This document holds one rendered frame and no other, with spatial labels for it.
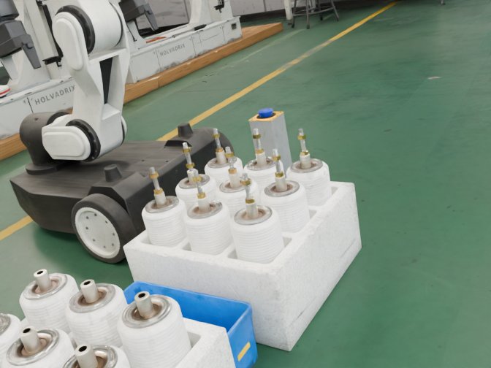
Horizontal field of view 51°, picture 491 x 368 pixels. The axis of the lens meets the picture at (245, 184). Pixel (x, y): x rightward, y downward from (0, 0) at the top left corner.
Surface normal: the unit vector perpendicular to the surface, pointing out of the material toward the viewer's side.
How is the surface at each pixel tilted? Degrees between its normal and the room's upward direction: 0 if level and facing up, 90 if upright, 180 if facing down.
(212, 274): 90
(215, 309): 88
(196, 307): 88
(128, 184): 45
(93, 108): 90
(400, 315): 0
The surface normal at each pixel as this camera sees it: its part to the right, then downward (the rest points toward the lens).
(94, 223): -0.50, 0.43
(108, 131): 0.87, 0.29
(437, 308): -0.19, -0.90
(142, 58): 0.85, 0.05
